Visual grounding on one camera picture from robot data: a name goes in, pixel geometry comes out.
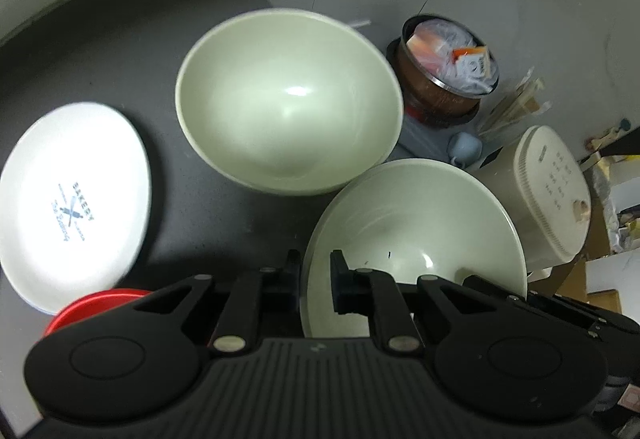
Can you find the cream rice cooker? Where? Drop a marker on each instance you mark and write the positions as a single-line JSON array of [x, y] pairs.
[[541, 187]]

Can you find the red bowl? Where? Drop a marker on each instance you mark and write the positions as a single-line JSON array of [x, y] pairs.
[[91, 305]]

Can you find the small blue cup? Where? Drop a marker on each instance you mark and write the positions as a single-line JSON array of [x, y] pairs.
[[464, 149]]

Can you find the pale green large bowl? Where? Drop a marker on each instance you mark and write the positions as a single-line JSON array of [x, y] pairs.
[[288, 102]]

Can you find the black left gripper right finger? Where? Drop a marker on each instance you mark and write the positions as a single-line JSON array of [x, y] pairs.
[[408, 317]]

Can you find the white bakery print plate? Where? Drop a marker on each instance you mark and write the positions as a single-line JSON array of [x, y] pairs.
[[76, 193]]

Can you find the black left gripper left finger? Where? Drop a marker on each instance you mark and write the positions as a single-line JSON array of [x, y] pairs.
[[232, 312]]

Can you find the chopsticks bundle in wrapper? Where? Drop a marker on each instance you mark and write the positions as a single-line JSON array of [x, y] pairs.
[[515, 106]]

